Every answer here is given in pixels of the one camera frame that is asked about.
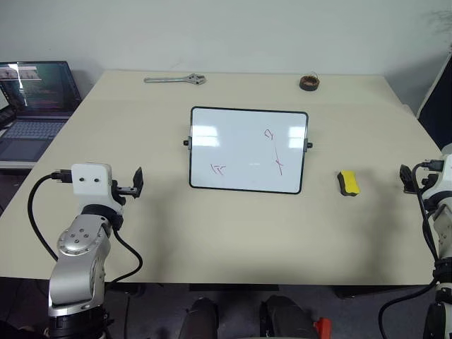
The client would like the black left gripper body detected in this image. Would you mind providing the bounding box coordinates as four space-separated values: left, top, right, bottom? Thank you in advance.
111 179 138 207

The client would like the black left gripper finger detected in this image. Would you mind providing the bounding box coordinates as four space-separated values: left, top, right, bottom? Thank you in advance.
132 166 145 199

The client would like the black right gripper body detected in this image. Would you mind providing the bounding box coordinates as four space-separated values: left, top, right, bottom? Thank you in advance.
411 169 432 193

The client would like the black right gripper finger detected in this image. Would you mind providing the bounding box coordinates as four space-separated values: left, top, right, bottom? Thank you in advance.
399 164 415 194

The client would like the yellow and black board eraser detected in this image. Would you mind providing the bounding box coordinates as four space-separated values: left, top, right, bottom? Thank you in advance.
335 169 362 197

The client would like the dark upright panel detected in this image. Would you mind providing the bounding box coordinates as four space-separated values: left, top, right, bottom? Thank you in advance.
416 52 452 152

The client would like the silver adjustable wrench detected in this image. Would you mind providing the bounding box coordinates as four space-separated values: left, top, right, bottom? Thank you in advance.
143 72 208 85

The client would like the black-framed whiteboard with red marks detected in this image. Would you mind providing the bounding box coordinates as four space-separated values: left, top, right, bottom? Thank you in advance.
183 106 314 195

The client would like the open dark laptop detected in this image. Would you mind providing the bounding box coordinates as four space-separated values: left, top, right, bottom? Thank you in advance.
0 60 83 164

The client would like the dark rounded shape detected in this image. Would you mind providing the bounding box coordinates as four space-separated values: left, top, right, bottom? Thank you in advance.
177 296 219 339
258 295 319 339

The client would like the small red object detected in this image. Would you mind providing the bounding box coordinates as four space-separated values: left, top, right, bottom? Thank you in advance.
315 316 333 339

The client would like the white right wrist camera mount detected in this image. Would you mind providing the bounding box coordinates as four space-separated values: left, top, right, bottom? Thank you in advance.
422 153 452 213

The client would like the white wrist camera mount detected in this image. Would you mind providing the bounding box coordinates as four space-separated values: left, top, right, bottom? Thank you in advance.
422 153 452 213
71 162 123 213

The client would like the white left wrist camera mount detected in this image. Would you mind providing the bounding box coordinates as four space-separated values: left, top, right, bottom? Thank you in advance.
71 162 123 213

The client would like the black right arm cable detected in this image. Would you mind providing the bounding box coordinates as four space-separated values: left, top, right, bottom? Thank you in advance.
378 159 447 339

